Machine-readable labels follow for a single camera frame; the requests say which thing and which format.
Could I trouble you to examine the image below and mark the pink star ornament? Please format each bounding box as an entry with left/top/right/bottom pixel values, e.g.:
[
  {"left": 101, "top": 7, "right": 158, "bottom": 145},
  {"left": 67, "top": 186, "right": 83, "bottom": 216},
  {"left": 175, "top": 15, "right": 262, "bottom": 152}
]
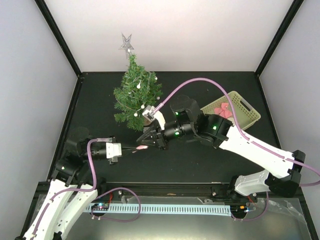
[{"left": 214, "top": 102, "right": 233, "bottom": 119}]

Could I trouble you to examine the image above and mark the small green christmas tree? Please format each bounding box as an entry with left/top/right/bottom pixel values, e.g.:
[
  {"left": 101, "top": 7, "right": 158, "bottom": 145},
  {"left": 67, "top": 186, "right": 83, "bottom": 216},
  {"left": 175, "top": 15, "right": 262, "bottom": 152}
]
[{"left": 113, "top": 54, "right": 163, "bottom": 132}]

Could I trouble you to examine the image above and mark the green plastic basket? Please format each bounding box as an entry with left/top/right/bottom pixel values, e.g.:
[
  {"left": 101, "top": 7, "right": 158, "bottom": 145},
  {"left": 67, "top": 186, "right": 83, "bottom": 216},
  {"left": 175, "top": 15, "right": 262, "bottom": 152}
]
[{"left": 201, "top": 91, "right": 261, "bottom": 130}]

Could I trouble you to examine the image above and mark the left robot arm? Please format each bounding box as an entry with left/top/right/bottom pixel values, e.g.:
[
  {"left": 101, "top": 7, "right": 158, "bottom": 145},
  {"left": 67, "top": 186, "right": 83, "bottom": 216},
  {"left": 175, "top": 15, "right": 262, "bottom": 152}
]
[{"left": 17, "top": 127, "right": 139, "bottom": 240}]

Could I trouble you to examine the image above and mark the black aluminium rail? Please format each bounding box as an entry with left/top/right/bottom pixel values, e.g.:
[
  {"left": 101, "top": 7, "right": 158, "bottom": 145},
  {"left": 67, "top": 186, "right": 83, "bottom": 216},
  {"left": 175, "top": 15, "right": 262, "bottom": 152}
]
[{"left": 37, "top": 181, "right": 303, "bottom": 204}]

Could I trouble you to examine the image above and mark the small circuit board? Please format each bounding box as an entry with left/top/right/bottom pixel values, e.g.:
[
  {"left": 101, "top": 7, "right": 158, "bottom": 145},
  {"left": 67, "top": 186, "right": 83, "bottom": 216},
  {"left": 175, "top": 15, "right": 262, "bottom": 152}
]
[{"left": 91, "top": 203, "right": 109, "bottom": 211}]

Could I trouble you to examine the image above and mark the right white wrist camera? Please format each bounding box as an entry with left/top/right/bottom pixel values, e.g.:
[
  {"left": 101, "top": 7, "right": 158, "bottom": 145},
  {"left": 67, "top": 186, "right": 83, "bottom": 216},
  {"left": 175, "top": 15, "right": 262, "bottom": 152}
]
[{"left": 142, "top": 105, "right": 166, "bottom": 130}]

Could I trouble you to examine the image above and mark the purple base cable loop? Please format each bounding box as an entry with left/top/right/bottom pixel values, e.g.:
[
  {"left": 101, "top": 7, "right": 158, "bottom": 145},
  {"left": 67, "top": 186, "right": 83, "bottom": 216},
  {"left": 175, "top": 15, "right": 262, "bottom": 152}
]
[{"left": 90, "top": 184, "right": 143, "bottom": 222}]

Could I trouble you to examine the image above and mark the string of white lights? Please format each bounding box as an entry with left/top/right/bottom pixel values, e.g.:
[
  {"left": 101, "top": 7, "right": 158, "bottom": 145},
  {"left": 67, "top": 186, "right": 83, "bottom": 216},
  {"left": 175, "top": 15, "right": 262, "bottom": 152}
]
[{"left": 116, "top": 72, "right": 162, "bottom": 118}]

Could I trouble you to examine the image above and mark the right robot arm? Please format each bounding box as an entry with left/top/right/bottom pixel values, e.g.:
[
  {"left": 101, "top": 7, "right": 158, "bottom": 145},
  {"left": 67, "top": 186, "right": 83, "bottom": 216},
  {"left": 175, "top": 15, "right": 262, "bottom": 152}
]
[{"left": 136, "top": 95, "right": 306, "bottom": 202}]

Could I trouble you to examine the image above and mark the light blue slotted cable duct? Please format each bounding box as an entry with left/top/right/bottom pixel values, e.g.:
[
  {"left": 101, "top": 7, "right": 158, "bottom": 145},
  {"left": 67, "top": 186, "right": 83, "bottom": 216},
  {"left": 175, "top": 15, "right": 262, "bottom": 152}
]
[{"left": 84, "top": 203, "right": 232, "bottom": 217}]

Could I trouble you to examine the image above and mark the silver star tree topper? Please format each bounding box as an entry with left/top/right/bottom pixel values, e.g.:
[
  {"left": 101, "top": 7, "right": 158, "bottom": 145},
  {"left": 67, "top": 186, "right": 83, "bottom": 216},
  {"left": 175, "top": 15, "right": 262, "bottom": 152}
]
[{"left": 119, "top": 33, "right": 134, "bottom": 59}]

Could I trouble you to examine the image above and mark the pink cone ornament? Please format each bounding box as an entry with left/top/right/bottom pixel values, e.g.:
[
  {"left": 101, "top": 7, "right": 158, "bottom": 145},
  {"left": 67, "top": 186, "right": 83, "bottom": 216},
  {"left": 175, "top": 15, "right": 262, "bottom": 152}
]
[{"left": 132, "top": 145, "right": 148, "bottom": 153}]

